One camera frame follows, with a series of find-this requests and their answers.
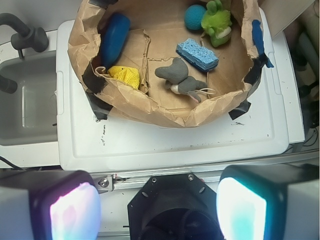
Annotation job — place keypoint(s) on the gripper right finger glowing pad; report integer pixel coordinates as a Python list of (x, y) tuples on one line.
[(269, 202)]

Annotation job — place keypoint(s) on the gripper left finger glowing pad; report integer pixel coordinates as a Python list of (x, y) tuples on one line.
[(49, 205)]

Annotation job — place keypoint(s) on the yellow cloth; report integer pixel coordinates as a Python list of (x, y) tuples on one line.
[(127, 75)]

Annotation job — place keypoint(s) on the white plastic tray lid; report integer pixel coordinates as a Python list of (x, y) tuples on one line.
[(274, 121)]

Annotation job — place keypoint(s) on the grey sink basin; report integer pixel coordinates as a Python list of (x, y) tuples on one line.
[(29, 115)]

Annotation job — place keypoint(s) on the grey stuffed mouse toy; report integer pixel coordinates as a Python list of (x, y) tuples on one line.
[(178, 80)]

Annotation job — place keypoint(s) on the light blue sponge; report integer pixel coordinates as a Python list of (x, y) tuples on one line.
[(198, 56)]

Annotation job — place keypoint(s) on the brown paper bag bin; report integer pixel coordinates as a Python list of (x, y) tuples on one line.
[(156, 28)]

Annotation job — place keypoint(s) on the dark grey faucet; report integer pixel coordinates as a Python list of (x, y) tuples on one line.
[(25, 36)]

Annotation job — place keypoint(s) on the blue felt strip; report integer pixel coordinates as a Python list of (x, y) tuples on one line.
[(257, 37)]

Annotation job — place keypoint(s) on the green stuffed frog toy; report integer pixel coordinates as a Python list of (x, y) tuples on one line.
[(216, 23)]

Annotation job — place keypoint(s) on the dark blue plastic bottle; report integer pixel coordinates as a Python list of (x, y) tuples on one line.
[(114, 39)]

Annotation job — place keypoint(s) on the teal felt ball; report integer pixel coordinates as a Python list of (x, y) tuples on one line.
[(193, 17)]

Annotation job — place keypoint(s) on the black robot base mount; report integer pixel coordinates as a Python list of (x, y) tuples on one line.
[(174, 207)]

